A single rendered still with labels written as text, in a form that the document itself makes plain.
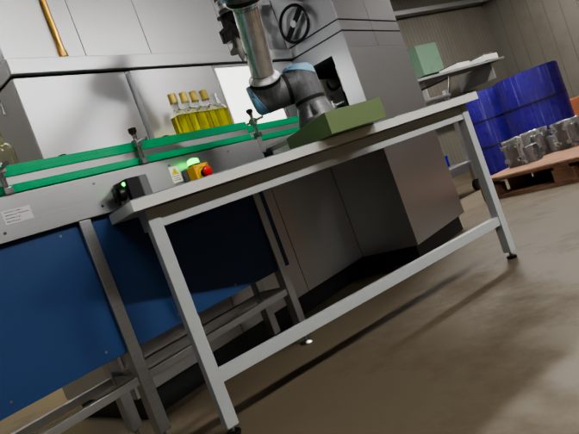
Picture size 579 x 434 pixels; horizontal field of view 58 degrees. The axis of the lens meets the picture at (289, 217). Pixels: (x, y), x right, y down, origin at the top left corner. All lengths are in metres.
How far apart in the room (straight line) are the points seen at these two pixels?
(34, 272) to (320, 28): 2.05
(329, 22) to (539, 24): 6.17
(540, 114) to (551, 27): 3.22
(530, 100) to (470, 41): 3.19
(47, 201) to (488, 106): 5.26
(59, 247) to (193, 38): 1.39
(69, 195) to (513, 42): 8.10
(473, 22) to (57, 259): 8.04
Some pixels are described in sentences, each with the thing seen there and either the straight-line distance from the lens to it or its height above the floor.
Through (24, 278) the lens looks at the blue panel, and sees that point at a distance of 1.62.
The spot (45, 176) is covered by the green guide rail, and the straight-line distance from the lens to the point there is 1.71.
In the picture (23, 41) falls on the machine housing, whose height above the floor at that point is 1.46.
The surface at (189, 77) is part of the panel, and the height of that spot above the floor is 1.27.
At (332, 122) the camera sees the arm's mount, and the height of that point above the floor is 0.79.
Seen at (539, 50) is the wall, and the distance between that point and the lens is 8.94.
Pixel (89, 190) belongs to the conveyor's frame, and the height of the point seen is 0.84.
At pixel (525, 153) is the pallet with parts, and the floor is 0.25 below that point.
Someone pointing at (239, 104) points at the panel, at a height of 1.11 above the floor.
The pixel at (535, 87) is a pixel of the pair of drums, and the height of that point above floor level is 0.74.
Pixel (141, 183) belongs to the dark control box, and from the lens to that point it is 1.73.
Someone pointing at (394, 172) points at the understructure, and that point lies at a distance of 2.91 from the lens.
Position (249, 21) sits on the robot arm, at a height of 1.18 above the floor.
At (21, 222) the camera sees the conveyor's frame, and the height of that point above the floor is 0.80.
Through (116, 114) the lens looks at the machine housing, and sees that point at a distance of 2.25.
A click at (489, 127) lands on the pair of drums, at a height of 0.52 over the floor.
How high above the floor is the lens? 0.62
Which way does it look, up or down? 3 degrees down
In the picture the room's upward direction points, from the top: 20 degrees counter-clockwise
